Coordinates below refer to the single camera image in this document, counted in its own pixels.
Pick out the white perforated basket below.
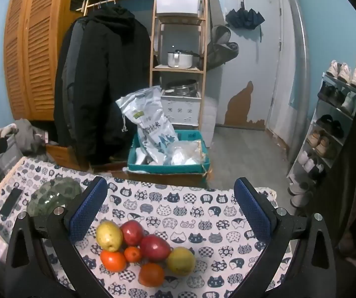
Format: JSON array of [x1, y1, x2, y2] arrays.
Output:
[[161, 91, 201, 128]]

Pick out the reddish orange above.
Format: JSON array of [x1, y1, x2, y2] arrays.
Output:
[[100, 250, 127, 273]]

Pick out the wooden louvred wardrobe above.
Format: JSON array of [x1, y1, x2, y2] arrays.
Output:
[[3, 0, 85, 121]]

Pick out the dark red oblong apple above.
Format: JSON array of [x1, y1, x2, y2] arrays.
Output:
[[140, 234, 171, 263]]

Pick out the wooden drawer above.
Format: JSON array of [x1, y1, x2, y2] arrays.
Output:
[[46, 144, 80, 171]]

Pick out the grey padded jacket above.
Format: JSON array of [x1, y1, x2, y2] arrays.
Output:
[[58, 17, 87, 149]]

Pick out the shoe rack with shoes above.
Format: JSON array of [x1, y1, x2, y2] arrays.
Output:
[[290, 60, 356, 207]]

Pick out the round red apple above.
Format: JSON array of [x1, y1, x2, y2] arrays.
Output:
[[120, 220, 145, 246]]

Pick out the grey metal pipe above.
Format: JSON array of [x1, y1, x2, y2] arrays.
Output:
[[283, 0, 309, 162]]

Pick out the cat print tablecloth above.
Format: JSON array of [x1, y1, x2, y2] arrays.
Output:
[[0, 157, 293, 298]]

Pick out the dark blue umbrella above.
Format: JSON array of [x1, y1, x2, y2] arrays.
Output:
[[226, 0, 265, 42]]

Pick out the olive grey hanging bag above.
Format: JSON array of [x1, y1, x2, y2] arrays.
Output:
[[209, 25, 239, 69]]

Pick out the brown cardboard box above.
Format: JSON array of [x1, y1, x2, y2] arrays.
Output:
[[125, 168, 212, 188]]

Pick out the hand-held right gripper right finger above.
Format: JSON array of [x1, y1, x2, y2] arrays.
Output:
[[228, 177, 337, 298]]

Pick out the grey laundry bag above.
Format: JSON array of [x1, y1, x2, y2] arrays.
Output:
[[0, 140, 26, 187]]

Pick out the teal cardboard box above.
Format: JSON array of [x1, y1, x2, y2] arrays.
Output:
[[127, 130, 211, 174]]

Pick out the yellow-green pear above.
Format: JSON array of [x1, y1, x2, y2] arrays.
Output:
[[166, 247, 196, 276]]

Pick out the yellow spotted pear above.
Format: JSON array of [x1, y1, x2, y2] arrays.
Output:
[[96, 220, 124, 253]]

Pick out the black smartphone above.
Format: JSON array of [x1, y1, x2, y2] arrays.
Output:
[[0, 187, 22, 217]]

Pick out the white rice bag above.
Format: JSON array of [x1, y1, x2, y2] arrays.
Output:
[[116, 86, 179, 165]]

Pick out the clear plastic bag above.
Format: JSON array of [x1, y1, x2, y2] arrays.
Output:
[[165, 140, 205, 166]]

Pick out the steel steamer pot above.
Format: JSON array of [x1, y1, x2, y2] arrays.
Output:
[[165, 79, 198, 96]]

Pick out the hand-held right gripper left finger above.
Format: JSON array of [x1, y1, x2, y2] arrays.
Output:
[[4, 176, 116, 298]]

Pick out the large white storage bin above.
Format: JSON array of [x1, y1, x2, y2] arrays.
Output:
[[155, 0, 205, 17]]

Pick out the black hooded jacket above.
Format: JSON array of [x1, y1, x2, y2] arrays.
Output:
[[54, 4, 152, 166]]

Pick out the steel cooking pot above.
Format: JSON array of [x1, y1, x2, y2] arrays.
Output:
[[167, 49, 201, 68]]

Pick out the grey garment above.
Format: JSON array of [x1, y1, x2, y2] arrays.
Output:
[[13, 118, 56, 162]]

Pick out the light blue door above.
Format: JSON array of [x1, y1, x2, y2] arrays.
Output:
[[220, 0, 282, 131]]

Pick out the wooden shelf rack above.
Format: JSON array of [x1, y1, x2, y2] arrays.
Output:
[[149, 0, 209, 131]]

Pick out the green glass plate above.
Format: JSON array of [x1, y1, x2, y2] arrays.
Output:
[[27, 176, 83, 217]]

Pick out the small orange tangerine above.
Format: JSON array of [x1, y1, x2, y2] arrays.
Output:
[[124, 246, 142, 263]]

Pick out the white stacked boxes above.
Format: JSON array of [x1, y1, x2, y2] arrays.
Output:
[[202, 98, 217, 147]]

